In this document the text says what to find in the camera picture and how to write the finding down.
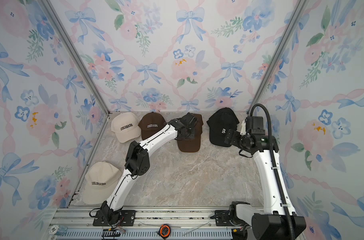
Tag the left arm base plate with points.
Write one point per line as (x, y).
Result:
(123, 218)

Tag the aluminium rail frame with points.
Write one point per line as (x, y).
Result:
(186, 223)

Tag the cream Colorado cap back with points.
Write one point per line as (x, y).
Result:
(125, 126)

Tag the orange black tape measure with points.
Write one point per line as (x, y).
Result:
(164, 231)

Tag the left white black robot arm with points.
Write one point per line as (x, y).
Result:
(138, 163)

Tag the cream Colorado cap front left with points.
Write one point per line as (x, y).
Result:
(101, 179)

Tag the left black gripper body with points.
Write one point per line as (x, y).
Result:
(191, 134)

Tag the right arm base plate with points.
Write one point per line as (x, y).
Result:
(223, 218)

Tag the brown colorado cap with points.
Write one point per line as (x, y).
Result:
(193, 145)
(150, 124)

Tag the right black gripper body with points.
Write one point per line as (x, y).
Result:
(238, 139)

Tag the black R cap back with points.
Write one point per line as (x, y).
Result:
(219, 124)

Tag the cream colorado cap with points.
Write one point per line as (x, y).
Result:
(125, 126)
(101, 179)

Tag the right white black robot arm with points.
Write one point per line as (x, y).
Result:
(278, 220)

